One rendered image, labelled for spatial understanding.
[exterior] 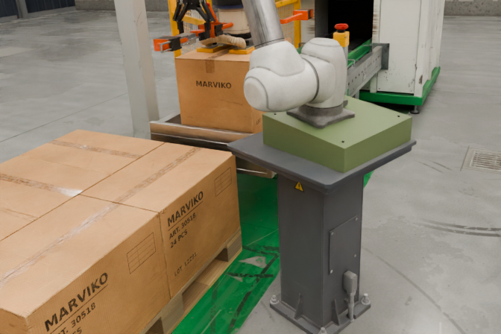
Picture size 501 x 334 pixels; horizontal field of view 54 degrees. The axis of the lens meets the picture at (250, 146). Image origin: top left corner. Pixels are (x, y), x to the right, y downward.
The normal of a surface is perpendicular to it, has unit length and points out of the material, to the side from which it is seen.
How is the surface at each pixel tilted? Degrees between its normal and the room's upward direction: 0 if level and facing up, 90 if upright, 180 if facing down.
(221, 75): 90
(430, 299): 0
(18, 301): 0
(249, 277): 0
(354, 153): 90
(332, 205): 90
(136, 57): 92
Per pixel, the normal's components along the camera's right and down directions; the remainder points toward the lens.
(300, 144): -0.75, 0.29
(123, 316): 0.89, 0.13
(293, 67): 0.57, -0.12
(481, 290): -0.05, -0.93
